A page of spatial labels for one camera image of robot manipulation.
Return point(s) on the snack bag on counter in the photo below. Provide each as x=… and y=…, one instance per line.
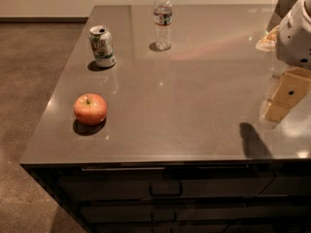
x=268, y=42

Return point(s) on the green white soda can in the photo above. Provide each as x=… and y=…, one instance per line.
x=101, y=44

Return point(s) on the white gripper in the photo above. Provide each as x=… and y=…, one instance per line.
x=295, y=39

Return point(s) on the clear plastic water bottle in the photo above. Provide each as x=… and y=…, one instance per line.
x=163, y=20

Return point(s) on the dark cabinet drawers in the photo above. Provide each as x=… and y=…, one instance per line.
x=216, y=198

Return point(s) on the dark box with snacks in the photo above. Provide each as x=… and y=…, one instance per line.
x=281, y=9

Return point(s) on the red apple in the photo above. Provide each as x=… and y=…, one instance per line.
x=90, y=109

